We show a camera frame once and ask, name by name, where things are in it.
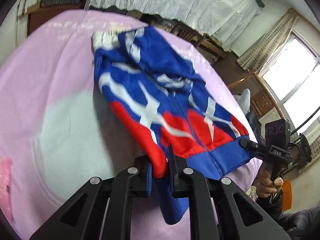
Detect pink printed bed sheet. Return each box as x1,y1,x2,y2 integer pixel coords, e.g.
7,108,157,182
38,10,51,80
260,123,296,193
0,9,263,240

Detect wooden armchair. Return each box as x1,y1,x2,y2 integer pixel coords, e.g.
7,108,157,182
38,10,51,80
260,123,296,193
227,72,285,119

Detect bright right window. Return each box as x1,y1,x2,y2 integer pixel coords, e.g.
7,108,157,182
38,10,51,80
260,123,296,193
259,33,319,134

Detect blue red white zip jacket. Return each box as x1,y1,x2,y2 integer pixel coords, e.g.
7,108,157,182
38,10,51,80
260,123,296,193
93,26,253,225

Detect dark wooden chair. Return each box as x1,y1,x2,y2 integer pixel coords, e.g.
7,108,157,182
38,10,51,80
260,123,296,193
170,21,208,48

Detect white lace curtain cloth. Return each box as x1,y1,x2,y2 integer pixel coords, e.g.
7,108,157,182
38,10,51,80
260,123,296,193
87,0,261,51

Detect beige checked curtain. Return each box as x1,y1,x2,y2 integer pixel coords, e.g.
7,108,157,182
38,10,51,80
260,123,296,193
237,8,298,72

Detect person's right hand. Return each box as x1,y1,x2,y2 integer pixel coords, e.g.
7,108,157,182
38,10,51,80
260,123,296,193
253,169,284,198

